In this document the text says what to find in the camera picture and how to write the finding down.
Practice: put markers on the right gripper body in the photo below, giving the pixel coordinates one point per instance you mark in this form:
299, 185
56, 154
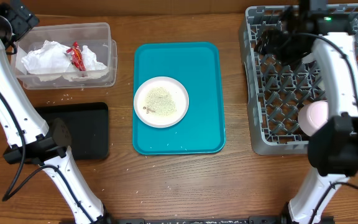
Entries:
286, 43

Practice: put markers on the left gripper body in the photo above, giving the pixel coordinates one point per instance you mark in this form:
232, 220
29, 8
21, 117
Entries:
15, 27

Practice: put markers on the white napkin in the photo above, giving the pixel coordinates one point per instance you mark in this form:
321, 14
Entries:
48, 62
93, 62

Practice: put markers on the red sauce packet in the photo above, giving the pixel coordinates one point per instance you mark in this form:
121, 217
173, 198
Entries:
75, 56

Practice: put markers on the small pink plate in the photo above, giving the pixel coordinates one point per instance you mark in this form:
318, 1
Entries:
313, 116

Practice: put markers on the large white plate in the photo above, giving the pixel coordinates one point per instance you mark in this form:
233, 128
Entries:
161, 102

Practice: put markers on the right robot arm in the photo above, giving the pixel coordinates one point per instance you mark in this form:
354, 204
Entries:
333, 149

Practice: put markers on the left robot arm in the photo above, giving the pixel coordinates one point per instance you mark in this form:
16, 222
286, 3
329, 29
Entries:
31, 139

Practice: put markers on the grey dishwasher rack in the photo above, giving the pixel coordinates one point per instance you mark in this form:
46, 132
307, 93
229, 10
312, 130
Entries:
275, 92

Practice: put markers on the clear plastic bin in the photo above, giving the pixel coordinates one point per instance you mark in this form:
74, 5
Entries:
94, 37

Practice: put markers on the teal serving tray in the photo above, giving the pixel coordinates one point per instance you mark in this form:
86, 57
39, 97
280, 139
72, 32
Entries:
196, 66

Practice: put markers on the black tray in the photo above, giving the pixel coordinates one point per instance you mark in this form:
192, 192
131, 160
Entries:
88, 124

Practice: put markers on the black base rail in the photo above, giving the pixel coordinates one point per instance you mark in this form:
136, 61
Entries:
278, 219

